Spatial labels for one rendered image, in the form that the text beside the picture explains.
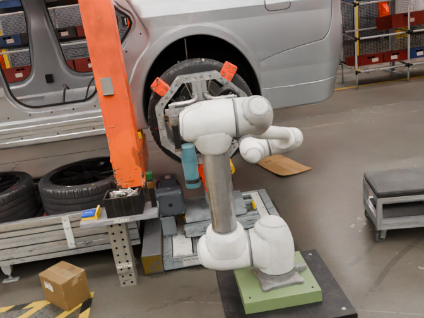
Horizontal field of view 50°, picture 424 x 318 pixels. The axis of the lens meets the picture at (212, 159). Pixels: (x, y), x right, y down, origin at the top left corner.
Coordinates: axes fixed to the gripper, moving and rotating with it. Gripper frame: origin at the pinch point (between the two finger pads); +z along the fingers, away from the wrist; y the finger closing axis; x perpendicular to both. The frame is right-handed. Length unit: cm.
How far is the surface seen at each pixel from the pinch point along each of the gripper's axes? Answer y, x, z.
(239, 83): 7.2, 20.2, 36.7
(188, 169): -30.5, -21.4, 16.2
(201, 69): -14, 32, 36
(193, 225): -33, -67, 37
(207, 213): -23, -59, 35
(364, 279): 54, -82, -29
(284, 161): 59, -79, 165
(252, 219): 5, -67, 32
